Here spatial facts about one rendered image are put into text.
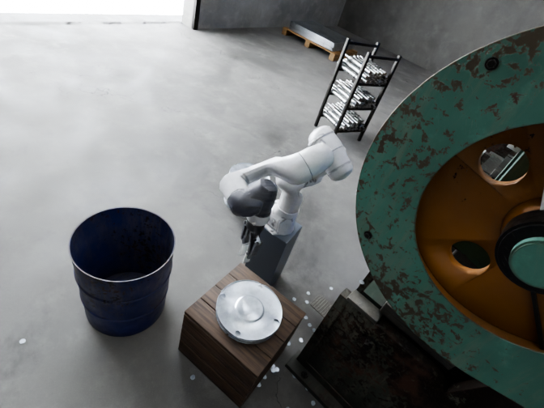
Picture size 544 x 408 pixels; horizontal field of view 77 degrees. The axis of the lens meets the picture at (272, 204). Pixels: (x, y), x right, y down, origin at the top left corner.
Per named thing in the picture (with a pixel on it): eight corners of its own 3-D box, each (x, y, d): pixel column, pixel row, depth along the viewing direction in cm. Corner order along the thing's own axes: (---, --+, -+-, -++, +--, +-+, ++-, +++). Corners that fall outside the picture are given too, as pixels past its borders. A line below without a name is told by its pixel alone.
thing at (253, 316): (268, 353, 137) (269, 352, 136) (203, 321, 139) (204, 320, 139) (289, 297, 159) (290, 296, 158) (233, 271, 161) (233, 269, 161)
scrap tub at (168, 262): (64, 295, 171) (48, 230, 141) (140, 257, 200) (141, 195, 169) (108, 359, 155) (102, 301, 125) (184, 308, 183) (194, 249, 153)
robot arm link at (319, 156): (359, 151, 118) (335, 110, 118) (314, 176, 117) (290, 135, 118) (346, 160, 137) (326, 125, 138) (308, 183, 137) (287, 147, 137)
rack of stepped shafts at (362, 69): (333, 145, 362) (372, 54, 301) (310, 122, 388) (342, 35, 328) (363, 143, 383) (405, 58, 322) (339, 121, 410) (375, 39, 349)
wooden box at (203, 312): (177, 349, 166) (184, 311, 144) (228, 300, 193) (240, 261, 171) (240, 408, 154) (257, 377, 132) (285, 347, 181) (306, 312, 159)
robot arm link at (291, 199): (261, 204, 170) (274, 164, 155) (291, 197, 180) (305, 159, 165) (274, 219, 164) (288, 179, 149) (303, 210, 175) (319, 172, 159)
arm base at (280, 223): (248, 218, 181) (253, 199, 172) (267, 202, 194) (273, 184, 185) (282, 241, 175) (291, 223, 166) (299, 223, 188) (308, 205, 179)
